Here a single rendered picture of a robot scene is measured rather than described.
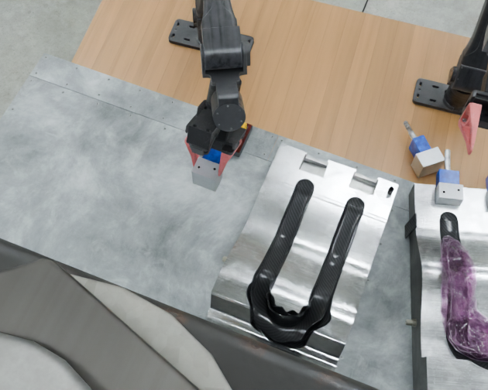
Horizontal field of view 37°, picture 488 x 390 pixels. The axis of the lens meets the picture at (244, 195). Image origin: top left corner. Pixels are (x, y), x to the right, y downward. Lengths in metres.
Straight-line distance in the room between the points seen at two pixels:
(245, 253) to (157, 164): 0.34
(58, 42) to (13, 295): 2.73
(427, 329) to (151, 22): 0.98
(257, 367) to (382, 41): 1.66
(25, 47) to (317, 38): 1.40
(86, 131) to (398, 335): 0.81
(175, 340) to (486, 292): 1.29
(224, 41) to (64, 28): 1.70
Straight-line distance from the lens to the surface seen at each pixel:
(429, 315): 1.43
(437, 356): 1.41
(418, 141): 1.63
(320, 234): 1.44
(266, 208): 1.45
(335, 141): 1.64
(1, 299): 0.17
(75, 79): 1.75
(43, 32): 2.92
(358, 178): 1.52
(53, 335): 0.16
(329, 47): 1.79
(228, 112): 1.24
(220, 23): 1.28
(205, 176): 1.40
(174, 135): 1.64
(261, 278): 1.36
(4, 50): 2.91
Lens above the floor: 2.19
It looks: 63 degrees down
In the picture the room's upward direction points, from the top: 2 degrees clockwise
